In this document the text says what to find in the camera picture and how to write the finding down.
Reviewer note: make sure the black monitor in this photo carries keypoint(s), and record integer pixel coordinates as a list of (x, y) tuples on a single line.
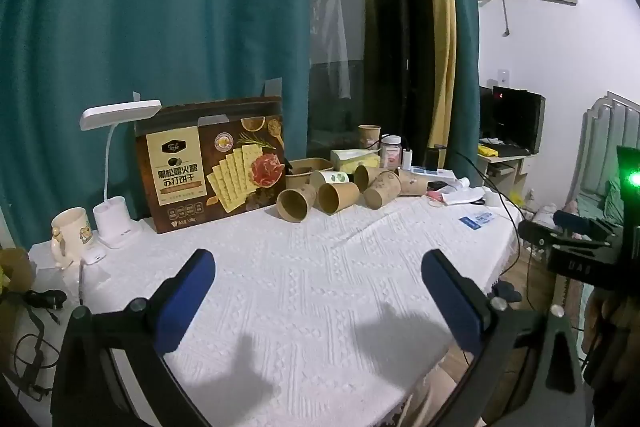
[(520, 117)]

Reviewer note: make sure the brown paper cup with drawing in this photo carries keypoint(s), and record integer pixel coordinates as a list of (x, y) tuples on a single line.
[(386, 186)]

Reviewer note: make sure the white wall socket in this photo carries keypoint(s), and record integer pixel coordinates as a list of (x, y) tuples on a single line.
[(503, 77)]

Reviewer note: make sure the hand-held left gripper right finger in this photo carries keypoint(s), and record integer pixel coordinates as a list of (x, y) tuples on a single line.
[(452, 302)]

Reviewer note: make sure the yellow fuzzy object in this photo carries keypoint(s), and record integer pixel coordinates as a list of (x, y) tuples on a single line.
[(15, 269)]

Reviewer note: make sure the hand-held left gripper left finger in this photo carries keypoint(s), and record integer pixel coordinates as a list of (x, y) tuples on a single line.
[(184, 302)]

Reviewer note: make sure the blue card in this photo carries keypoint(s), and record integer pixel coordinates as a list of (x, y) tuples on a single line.
[(476, 219)]

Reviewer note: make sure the pink packet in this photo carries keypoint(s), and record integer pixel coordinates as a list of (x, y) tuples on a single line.
[(435, 198)]

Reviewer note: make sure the white textured tablecloth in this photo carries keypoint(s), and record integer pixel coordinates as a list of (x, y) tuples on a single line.
[(310, 287)]

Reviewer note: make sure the brown paper bowl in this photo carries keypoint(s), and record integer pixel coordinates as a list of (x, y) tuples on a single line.
[(307, 168)]

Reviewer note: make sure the yellow curtain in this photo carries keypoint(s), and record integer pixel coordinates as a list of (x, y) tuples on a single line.
[(442, 32)]

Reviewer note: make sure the white paper sheet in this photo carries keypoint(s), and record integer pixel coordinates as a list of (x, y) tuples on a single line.
[(465, 195)]

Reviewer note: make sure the light wooden side desk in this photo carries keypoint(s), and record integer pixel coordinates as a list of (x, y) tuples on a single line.
[(520, 164)]

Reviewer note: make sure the white power strip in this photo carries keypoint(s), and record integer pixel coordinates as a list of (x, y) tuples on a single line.
[(442, 175)]

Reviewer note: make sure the wide teal curtain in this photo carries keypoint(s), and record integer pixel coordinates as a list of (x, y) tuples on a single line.
[(150, 7)]

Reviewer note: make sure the small white charger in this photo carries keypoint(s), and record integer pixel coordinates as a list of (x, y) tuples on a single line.
[(93, 255)]

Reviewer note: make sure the grey padded headboard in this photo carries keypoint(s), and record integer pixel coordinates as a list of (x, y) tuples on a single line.
[(600, 142)]

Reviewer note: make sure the small white bottle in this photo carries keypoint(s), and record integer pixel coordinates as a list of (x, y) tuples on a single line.
[(408, 159)]

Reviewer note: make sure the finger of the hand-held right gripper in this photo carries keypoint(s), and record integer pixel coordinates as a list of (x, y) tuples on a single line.
[(537, 234), (571, 221)]

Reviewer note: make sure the cream cartoon mug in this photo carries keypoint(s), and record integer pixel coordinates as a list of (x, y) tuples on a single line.
[(72, 232)]

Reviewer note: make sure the narrow teal curtain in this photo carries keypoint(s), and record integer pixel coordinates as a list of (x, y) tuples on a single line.
[(467, 57)]

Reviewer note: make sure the paper cup with white label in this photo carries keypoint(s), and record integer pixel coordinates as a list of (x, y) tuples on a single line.
[(332, 177)]

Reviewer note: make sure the black power bank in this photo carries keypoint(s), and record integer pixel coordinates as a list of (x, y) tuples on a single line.
[(432, 158)]

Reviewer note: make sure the yellow cloth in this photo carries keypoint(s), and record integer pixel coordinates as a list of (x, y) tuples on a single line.
[(487, 151)]

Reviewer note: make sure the person's right hand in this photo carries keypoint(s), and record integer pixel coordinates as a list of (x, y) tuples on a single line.
[(607, 314)]

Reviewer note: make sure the dark glass sliding door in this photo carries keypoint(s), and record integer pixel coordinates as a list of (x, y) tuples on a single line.
[(385, 32)]

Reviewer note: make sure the small white cup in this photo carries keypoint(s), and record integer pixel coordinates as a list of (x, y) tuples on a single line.
[(493, 198)]

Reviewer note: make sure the green yellow tissue box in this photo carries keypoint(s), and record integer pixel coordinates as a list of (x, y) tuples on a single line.
[(350, 159)]

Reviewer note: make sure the brown cracker box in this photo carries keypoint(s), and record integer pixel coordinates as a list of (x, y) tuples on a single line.
[(200, 187)]

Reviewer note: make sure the white desk lamp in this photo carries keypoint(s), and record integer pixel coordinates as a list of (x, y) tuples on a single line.
[(117, 221)]

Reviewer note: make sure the clear jar with red label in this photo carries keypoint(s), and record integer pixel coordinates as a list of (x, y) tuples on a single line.
[(391, 152)]

